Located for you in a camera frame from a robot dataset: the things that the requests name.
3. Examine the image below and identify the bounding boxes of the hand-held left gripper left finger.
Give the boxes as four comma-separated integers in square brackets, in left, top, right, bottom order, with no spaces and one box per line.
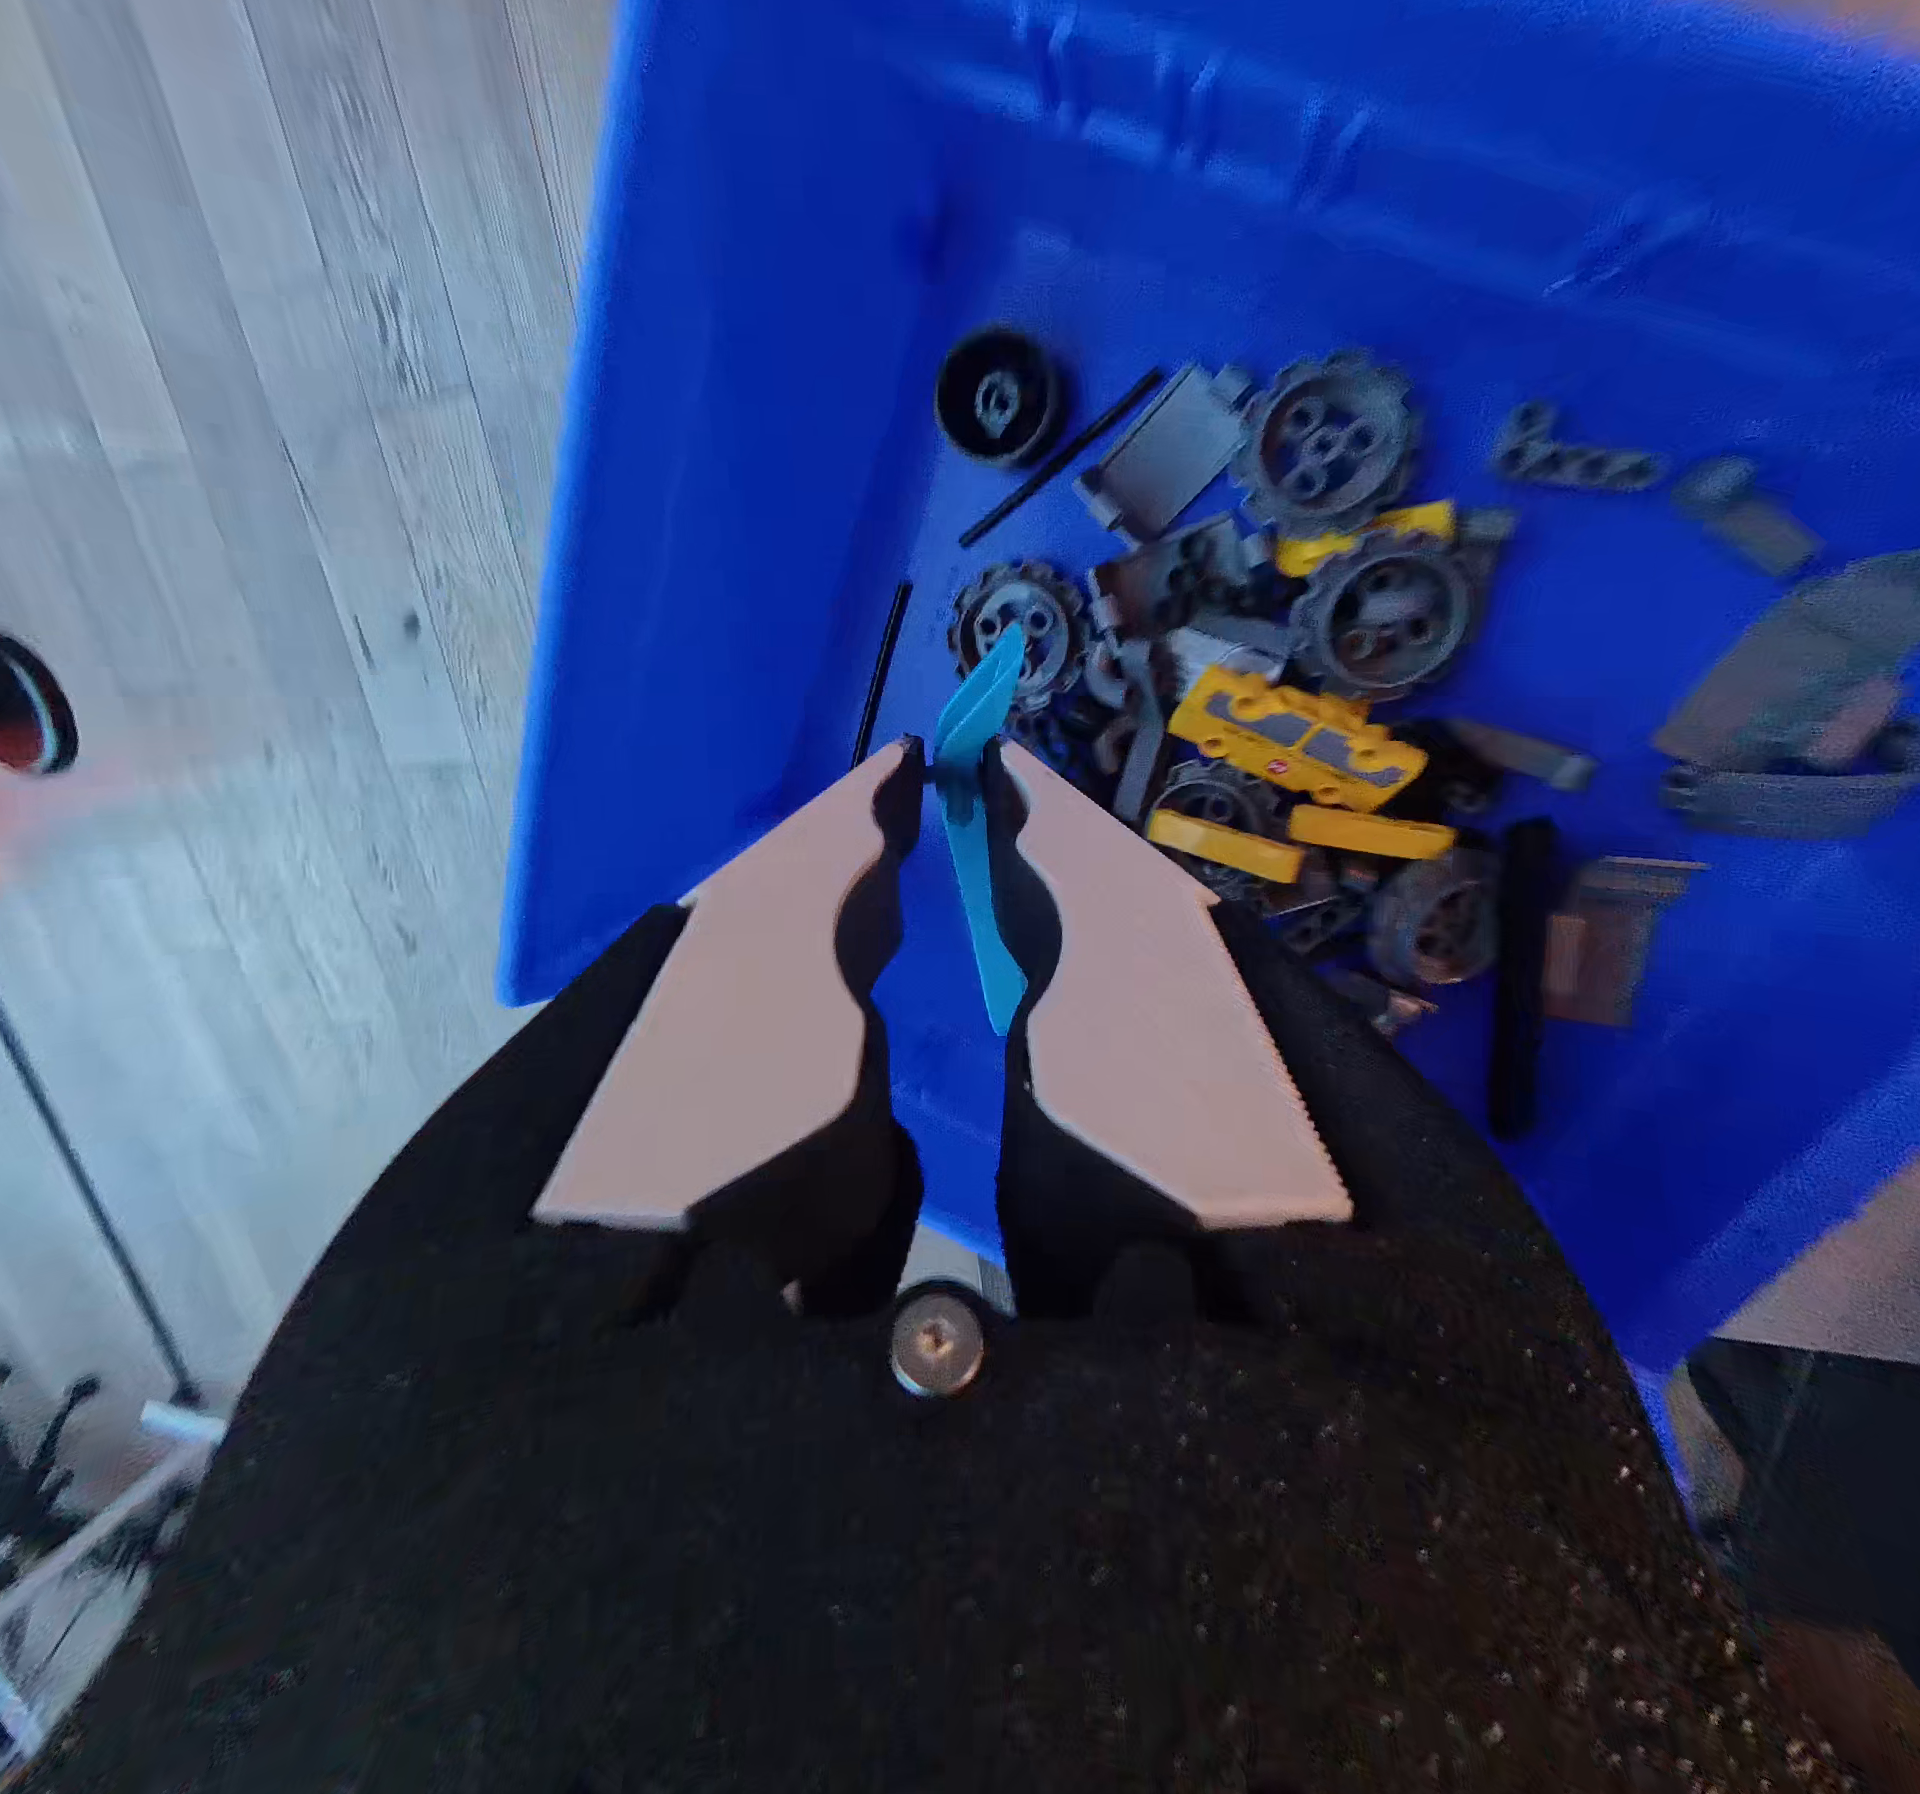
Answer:
[531,737,926,1320]

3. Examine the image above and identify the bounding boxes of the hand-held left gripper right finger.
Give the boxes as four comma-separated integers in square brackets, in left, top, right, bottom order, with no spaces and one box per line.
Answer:
[983,741,1357,1323]

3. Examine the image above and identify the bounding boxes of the blue brick separator tool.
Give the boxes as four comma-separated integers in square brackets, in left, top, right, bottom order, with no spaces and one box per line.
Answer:
[930,625,1035,1037]

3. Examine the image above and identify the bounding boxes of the blue plastic bin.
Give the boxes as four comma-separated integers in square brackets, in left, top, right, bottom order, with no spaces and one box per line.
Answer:
[495,0,1920,1376]

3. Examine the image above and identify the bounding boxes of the heap of mixed brick parts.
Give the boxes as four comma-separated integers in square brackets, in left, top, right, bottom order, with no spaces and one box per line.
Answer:
[854,352,1920,1143]

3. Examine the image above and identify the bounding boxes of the black rubber wheel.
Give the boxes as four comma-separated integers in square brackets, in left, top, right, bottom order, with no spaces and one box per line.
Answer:
[934,329,1071,471]

